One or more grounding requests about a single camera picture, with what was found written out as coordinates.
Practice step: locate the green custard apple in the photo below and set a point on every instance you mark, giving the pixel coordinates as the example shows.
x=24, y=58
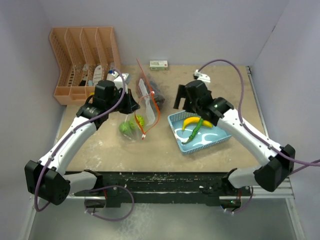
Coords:
x=127, y=127

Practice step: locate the yellow banana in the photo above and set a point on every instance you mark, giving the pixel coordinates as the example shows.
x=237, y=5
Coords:
x=195, y=120

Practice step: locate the aluminium rail frame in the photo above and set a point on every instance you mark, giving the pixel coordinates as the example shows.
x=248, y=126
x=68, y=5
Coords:
x=266, y=102

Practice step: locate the white blue box in organizer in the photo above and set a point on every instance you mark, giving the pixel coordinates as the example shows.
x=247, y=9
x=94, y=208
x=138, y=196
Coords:
x=111, y=71

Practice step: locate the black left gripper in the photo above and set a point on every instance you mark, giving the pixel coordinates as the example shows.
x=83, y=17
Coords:
x=131, y=105

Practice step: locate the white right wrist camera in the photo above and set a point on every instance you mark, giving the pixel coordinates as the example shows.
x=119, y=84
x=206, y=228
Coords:
x=197, y=75

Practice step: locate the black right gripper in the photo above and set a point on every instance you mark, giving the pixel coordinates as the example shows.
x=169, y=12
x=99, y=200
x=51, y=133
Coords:
x=182, y=93

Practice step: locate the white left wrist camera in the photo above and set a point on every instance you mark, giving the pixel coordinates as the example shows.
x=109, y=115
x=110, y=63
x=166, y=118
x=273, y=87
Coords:
x=122, y=78

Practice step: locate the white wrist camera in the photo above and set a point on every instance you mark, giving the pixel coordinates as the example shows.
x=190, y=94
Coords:
x=197, y=75
x=122, y=78

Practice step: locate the small green white box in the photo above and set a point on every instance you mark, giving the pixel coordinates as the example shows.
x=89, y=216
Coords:
x=158, y=65

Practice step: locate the light blue plastic basket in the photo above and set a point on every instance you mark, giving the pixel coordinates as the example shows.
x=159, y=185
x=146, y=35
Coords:
x=205, y=137

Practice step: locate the black metal base frame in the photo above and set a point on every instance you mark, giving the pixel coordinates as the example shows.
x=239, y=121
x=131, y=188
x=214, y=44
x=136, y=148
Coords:
x=207, y=188

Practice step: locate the clear zip top bag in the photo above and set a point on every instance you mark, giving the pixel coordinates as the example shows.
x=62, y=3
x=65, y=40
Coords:
x=137, y=125
x=144, y=79

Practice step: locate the orange plastic file organizer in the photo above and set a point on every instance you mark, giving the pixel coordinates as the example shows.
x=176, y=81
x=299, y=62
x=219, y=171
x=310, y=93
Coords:
x=79, y=51

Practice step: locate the green chili pepper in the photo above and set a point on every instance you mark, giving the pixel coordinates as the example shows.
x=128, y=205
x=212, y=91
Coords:
x=193, y=134

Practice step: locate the yellow-green custard apple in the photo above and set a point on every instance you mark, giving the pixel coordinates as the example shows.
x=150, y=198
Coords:
x=141, y=120

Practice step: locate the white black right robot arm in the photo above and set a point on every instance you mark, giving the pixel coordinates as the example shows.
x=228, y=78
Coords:
x=273, y=167

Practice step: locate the white bottle in organizer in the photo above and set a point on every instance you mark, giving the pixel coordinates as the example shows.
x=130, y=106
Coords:
x=97, y=75

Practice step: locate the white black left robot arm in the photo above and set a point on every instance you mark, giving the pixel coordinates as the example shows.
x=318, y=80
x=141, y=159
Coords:
x=47, y=178

